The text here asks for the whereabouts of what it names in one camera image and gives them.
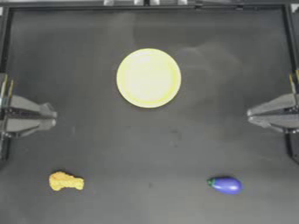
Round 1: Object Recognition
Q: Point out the yellow plate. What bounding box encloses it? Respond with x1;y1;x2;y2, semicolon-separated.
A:
116;47;183;109

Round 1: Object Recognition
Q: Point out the purple toy eggplant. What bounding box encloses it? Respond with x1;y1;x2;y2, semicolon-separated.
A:
205;176;243;196

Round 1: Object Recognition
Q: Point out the brown toy chicken wing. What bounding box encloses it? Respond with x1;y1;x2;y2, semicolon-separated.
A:
48;171;85;193

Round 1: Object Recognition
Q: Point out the black table frame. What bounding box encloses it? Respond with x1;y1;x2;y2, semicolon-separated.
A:
0;0;299;165

